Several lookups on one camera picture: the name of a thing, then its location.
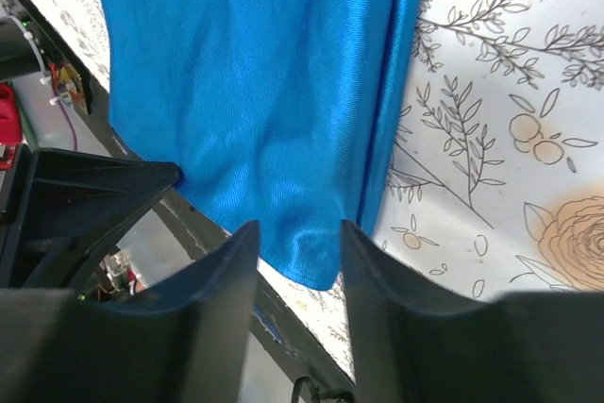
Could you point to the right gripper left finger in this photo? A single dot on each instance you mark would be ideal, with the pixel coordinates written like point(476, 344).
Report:
point(182, 340)

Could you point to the floral tablecloth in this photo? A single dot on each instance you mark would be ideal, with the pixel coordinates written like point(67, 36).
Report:
point(495, 180)

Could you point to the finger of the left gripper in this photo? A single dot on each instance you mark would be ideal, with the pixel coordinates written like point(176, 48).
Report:
point(63, 211)

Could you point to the blue satin napkin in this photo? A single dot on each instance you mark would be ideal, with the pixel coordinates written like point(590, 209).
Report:
point(279, 111)

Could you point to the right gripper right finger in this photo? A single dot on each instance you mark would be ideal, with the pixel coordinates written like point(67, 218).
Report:
point(415, 341)

